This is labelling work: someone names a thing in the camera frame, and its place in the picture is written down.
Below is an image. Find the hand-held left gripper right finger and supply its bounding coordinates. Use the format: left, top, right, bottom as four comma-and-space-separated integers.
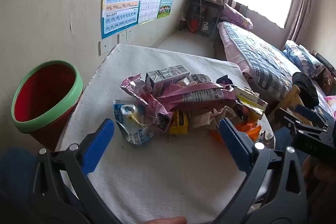
212, 118, 308, 224

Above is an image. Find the small purple wrapper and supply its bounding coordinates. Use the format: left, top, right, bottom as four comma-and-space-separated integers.
217, 74, 233, 86

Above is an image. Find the black garment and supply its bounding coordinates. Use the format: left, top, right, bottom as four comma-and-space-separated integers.
292, 72, 320, 109

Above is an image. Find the person's right leg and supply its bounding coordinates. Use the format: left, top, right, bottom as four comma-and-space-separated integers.
274, 126, 295, 152

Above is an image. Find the dark wooden headboard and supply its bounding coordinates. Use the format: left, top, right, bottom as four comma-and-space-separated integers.
312, 51, 336, 97

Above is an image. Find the person's left hand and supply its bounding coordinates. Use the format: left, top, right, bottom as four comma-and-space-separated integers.
143, 216, 187, 224

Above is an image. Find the yellow white box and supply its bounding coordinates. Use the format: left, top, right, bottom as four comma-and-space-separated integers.
234, 86, 269, 120

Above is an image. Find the blue floral pillow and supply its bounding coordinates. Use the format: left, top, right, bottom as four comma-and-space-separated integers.
282, 40, 322, 75

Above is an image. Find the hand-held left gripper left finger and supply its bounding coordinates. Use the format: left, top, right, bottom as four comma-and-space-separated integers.
28, 118, 121, 224

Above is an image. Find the bed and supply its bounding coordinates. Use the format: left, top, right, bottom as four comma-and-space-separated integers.
217, 21, 336, 119

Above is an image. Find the plaid quilt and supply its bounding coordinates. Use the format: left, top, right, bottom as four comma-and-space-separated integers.
220, 22, 298, 102

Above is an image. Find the person's left leg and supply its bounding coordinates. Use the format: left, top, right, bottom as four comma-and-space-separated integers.
0, 147, 38, 215

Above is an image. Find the red bucket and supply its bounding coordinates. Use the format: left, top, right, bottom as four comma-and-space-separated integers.
187, 18, 200, 34

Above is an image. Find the red bin with green rim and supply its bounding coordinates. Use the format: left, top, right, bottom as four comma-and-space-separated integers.
11, 61, 84, 152

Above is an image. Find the orange wrapper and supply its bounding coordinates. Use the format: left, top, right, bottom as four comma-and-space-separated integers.
210, 119, 263, 145

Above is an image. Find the pink pillow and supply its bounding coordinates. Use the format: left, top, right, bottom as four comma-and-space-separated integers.
222, 3, 254, 30

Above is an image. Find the person's right hand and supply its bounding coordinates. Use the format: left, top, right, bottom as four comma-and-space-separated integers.
302, 157, 336, 193

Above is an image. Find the wooden chair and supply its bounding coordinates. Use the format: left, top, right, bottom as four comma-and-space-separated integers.
268, 84, 311, 125

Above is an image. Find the grey white milk carton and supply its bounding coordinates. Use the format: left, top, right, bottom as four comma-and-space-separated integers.
145, 65, 190, 98

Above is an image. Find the yellow wrapper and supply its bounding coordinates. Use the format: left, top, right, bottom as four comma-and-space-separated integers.
168, 110, 190, 136

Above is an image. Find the beige crumpled paper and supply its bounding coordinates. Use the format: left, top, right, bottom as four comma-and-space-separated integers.
189, 106, 237, 132

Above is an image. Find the blue white wrapper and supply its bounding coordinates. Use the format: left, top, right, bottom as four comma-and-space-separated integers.
113, 99, 158, 147

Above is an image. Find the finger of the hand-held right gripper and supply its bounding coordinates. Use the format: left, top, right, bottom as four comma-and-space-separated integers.
294, 105, 335, 130
274, 108, 327, 138

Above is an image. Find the white table cloth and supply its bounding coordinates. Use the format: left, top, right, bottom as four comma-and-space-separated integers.
56, 43, 276, 224

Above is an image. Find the clear crinkled wrapper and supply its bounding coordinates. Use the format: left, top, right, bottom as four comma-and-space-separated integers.
259, 130, 275, 149

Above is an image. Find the dark shelf unit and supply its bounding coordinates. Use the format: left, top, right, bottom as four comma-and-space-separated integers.
180, 0, 224, 41

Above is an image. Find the large white wall socket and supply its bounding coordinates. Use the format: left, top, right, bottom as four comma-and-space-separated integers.
98, 39, 111, 56

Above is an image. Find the person's leg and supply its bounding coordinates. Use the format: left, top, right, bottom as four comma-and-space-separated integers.
274, 126, 295, 152
0, 147, 38, 215

